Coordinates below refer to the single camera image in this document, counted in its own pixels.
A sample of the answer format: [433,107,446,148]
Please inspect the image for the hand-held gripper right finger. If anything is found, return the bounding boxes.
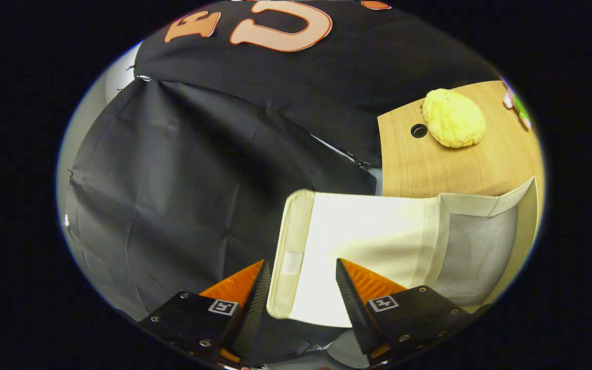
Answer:
[336,258,474,366]

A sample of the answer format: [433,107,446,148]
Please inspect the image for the beige fabric storage box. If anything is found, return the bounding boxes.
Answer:
[267,176,539,329]

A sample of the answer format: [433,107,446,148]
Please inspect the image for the green and pink plush toy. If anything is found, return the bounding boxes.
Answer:
[502,77,533,130]

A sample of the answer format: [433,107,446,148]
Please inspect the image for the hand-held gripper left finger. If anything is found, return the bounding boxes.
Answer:
[138,260,272,366]

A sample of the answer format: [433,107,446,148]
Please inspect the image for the yellow plush bun toy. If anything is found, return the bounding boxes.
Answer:
[421,88,487,149]

